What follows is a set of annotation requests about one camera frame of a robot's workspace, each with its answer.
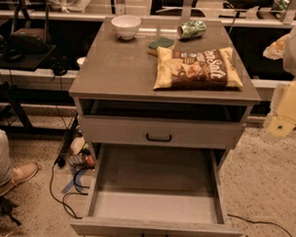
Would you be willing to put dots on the brown chip bag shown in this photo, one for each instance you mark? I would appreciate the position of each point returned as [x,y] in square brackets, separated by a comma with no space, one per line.
[208,70]

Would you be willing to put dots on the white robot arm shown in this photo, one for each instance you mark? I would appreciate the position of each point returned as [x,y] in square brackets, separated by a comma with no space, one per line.
[289,61]

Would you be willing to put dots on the crushed green soda can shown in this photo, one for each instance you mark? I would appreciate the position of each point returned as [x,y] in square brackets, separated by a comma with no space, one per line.
[191,29]

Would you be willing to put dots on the tan shoe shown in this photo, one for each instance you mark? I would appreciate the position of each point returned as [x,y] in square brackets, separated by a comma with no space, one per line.
[12,177]

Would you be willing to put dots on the open grey drawer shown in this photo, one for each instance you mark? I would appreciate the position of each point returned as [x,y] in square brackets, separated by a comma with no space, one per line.
[149,191]

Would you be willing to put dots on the white plastic bag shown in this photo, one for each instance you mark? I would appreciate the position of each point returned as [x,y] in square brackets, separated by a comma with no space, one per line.
[69,6]

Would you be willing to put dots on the black side table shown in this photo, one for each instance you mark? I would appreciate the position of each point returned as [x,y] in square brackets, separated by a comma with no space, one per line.
[26,62]

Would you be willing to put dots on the grey drawer cabinet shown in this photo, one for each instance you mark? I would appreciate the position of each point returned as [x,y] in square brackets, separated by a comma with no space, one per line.
[193,97]

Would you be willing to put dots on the black bag on shelf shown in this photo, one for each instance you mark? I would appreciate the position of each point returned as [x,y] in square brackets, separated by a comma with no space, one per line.
[28,39]

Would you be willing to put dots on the white ceramic bowl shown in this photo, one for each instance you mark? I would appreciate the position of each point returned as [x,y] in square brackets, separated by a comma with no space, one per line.
[125,27]

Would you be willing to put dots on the yellow taped gripper finger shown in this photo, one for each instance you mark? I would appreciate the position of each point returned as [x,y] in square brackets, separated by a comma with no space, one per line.
[277,49]
[282,117]

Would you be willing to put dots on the closed grey upper drawer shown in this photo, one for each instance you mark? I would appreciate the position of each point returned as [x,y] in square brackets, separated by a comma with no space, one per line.
[181,133]

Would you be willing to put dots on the green and yellow sponge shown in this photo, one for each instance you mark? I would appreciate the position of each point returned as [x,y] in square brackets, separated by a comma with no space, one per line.
[163,42]

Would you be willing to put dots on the clutter of bottles on floor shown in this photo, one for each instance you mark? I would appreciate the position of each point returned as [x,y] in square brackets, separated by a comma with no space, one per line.
[79,154]

